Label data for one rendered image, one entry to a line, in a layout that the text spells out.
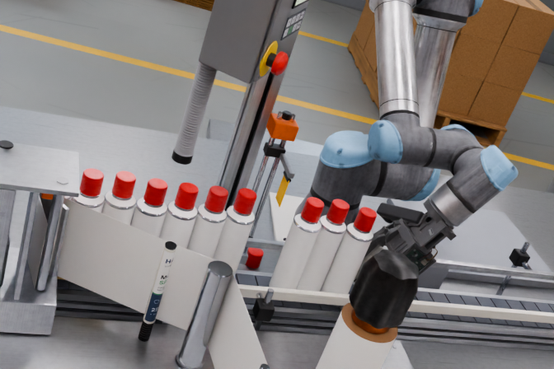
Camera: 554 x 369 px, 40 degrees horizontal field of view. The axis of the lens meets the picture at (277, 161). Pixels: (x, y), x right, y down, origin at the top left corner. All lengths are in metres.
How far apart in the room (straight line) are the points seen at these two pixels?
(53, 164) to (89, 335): 0.29
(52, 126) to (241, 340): 0.93
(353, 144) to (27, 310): 0.78
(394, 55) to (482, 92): 3.41
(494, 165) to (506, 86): 3.54
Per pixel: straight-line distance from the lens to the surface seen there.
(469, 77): 4.82
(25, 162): 1.13
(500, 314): 1.64
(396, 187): 1.68
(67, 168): 1.13
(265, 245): 1.42
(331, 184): 1.64
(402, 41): 1.51
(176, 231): 1.29
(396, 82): 1.46
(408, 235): 1.40
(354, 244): 1.39
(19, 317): 1.22
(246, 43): 1.17
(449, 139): 1.46
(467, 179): 1.40
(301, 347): 1.36
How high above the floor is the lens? 1.74
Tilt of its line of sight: 27 degrees down
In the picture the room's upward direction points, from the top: 19 degrees clockwise
